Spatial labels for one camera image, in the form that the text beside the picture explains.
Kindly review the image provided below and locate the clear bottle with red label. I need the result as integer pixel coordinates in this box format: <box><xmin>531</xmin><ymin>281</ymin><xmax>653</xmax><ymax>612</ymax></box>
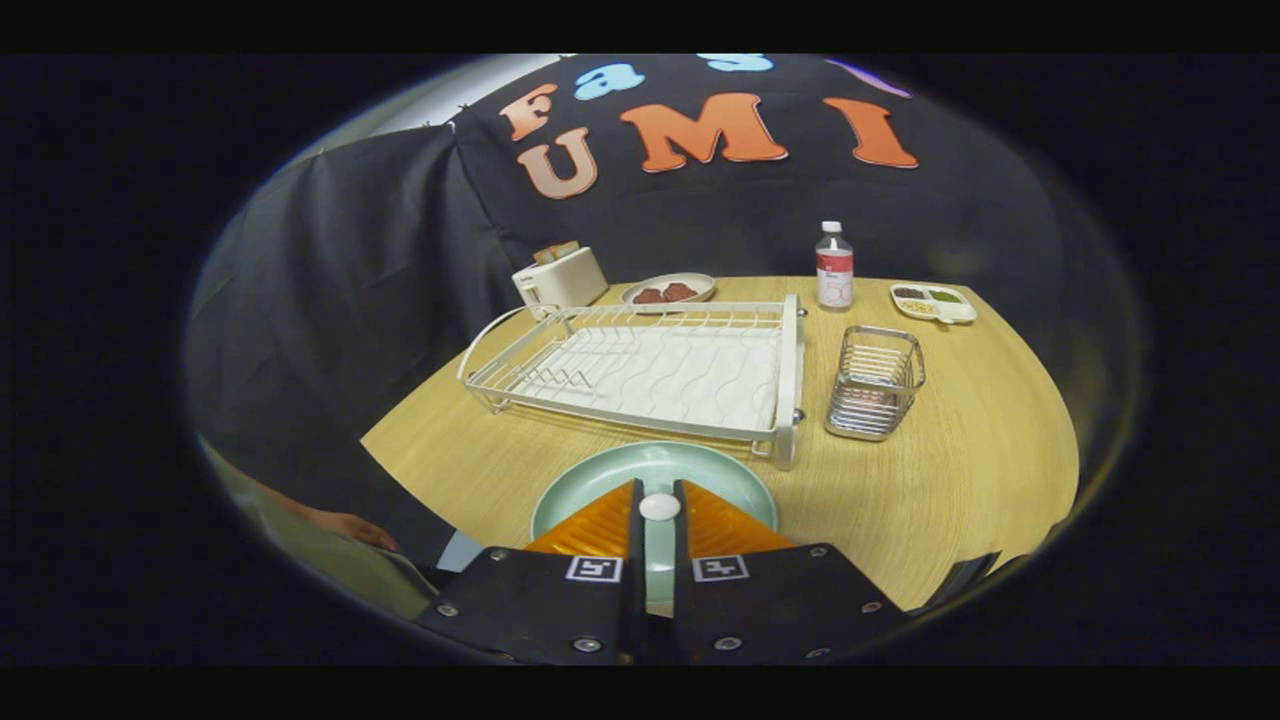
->
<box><xmin>815</xmin><ymin>221</ymin><xmax>856</xmax><ymax>313</ymax></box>

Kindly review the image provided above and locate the white wire dish rack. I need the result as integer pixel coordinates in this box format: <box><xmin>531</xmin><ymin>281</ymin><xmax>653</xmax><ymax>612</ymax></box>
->
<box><xmin>457</xmin><ymin>293</ymin><xmax>807</xmax><ymax>472</ymax></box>

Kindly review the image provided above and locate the pale green plate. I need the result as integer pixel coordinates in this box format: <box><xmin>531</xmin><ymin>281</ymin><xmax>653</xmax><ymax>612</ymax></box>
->
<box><xmin>530</xmin><ymin>441</ymin><xmax>780</xmax><ymax>611</ymax></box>

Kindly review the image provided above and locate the metal wire basket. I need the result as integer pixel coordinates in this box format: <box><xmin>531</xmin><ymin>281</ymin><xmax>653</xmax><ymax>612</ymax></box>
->
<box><xmin>824</xmin><ymin>325</ymin><xmax>927</xmax><ymax>442</ymax></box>

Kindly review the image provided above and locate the white divided snack tray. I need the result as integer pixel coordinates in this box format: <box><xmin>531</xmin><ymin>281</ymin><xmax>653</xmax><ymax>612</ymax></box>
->
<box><xmin>889</xmin><ymin>283</ymin><xmax>978</xmax><ymax>326</ymax></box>

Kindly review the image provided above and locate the cream toaster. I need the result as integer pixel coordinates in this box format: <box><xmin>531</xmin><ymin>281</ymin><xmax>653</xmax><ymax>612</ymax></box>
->
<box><xmin>511</xmin><ymin>245</ymin><xmax>610</xmax><ymax>319</ymax></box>

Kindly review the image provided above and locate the beige plate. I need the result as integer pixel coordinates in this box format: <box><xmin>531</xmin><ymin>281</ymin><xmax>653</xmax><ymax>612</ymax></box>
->
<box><xmin>621</xmin><ymin>272</ymin><xmax>717</xmax><ymax>309</ymax></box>

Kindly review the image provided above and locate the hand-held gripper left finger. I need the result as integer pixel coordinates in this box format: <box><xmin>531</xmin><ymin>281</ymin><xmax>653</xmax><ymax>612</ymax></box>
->
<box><xmin>415</xmin><ymin>478</ymin><xmax>646</xmax><ymax>666</ymax></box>

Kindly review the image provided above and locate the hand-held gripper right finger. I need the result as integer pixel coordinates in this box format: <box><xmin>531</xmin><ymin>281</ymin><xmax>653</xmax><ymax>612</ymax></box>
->
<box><xmin>672</xmin><ymin>479</ymin><xmax>906</xmax><ymax>666</ymax></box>

